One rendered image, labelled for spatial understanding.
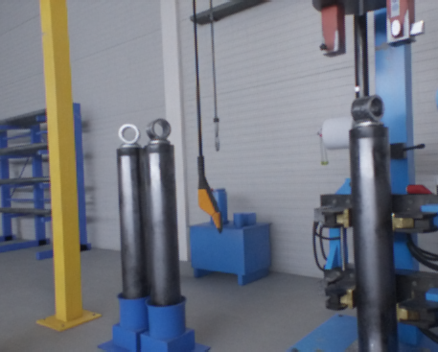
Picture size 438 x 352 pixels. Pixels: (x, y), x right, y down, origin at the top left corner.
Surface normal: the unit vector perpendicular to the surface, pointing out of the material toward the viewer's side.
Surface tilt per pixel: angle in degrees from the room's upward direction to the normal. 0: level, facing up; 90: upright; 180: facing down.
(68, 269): 90
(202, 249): 90
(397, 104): 90
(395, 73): 90
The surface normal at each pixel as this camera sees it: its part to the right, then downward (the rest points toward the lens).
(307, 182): -0.63, 0.04
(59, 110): 0.77, -0.03
